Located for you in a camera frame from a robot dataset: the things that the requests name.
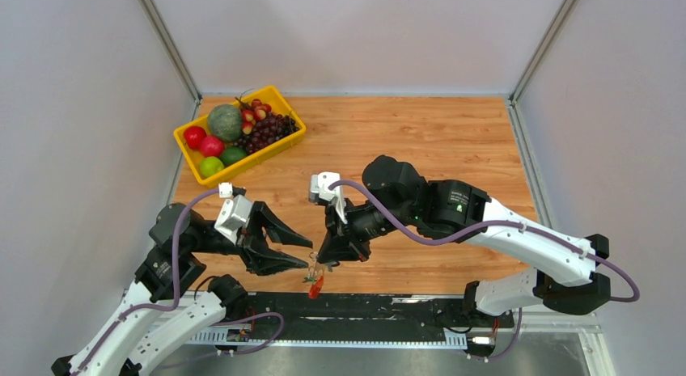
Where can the dark green lime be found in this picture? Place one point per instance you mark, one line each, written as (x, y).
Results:
(232, 155)

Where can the metal key holder red handle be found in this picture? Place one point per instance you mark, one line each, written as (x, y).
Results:
(315, 276)

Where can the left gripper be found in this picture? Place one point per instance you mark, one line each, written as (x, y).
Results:
(261, 259)

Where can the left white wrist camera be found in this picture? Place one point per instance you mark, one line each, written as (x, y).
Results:
(235, 212)

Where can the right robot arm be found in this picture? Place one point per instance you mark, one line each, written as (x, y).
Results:
(561, 269)

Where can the yellow plastic tray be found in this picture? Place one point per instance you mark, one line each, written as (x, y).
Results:
(267, 95)

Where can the light green apple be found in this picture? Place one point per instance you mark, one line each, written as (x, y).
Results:
(210, 166)

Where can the green melon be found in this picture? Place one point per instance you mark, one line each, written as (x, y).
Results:
(225, 122)

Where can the dark purple grape bunch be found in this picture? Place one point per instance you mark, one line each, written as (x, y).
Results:
(273, 130)

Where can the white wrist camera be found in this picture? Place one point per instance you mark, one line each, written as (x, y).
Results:
(235, 212)
(321, 192)

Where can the red cherries bunch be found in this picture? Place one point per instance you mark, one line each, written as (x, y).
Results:
(254, 114)

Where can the pink red apple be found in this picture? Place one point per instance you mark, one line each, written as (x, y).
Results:
(211, 146)

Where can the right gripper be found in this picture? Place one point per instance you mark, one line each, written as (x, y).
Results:
(341, 242)

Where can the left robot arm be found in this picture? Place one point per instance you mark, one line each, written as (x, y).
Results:
(125, 345)

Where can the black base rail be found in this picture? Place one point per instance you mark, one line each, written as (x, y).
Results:
(378, 321)

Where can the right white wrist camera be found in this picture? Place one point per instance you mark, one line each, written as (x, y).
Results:
(321, 192)

